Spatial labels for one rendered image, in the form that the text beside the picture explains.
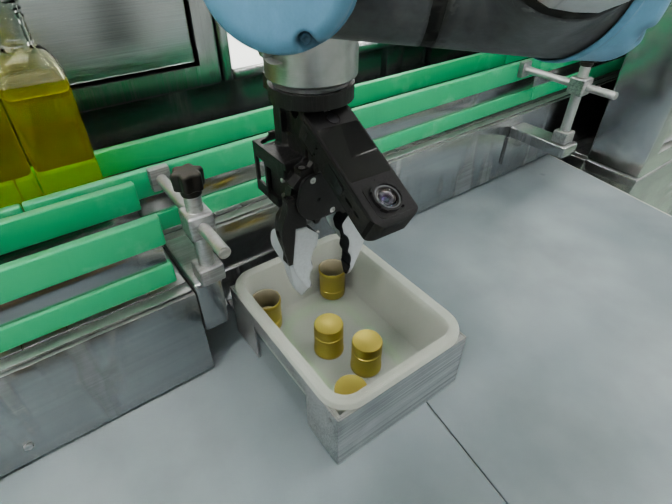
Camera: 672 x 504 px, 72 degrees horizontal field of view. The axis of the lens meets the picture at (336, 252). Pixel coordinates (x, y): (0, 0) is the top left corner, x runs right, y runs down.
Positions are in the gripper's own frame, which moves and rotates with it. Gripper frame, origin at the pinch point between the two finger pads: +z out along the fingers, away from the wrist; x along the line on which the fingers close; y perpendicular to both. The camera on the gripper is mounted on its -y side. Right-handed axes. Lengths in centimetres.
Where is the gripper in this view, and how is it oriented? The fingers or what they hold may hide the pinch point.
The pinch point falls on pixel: (328, 277)
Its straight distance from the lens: 48.6
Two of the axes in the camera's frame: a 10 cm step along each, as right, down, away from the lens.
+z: 0.0, 7.8, 6.3
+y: -5.8, -5.1, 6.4
